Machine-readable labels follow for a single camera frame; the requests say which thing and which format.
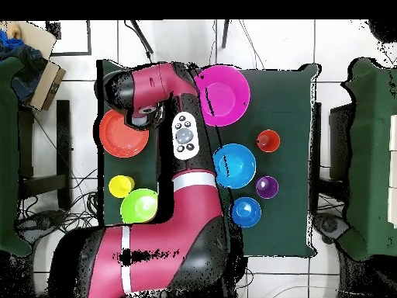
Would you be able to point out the large shallow orange bowl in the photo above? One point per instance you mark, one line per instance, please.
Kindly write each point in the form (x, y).
(118, 142)

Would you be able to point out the beige board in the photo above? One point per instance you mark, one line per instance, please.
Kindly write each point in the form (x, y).
(35, 37)

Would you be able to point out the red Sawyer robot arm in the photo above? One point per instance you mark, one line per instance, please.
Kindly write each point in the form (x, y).
(192, 211)

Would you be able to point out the black camera tripod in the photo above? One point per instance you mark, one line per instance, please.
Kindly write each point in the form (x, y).
(143, 38)

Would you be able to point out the large pink bowl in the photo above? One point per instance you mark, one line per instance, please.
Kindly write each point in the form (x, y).
(229, 96)

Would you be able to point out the small dark blue bowl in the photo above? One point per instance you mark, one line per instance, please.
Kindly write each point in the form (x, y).
(246, 212)

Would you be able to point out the black floor frame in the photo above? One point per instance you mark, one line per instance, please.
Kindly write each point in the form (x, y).
(71, 54)

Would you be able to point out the white boxes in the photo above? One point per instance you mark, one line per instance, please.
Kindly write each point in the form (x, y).
(394, 170)

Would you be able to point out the black stool frame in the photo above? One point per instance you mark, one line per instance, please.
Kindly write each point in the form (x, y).
(63, 139)

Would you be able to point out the purple cup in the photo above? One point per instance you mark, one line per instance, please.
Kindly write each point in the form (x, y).
(267, 187)

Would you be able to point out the dark green table cloth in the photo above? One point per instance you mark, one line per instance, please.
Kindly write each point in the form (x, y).
(279, 102)

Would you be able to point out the yellow cup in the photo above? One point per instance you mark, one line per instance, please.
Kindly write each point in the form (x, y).
(120, 186)

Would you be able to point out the green bowl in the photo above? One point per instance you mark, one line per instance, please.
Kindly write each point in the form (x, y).
(139, 208)

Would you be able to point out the light blue bowl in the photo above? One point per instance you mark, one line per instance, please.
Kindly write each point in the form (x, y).
(237, 166)

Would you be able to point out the black box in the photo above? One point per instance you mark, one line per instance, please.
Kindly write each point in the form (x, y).
(341, 139)

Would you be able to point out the green cloth covered table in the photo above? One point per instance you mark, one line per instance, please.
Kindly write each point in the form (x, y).
(7, 155)
(361, 155)

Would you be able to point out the orange cup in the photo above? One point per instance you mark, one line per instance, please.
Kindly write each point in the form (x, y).
(269, 141)

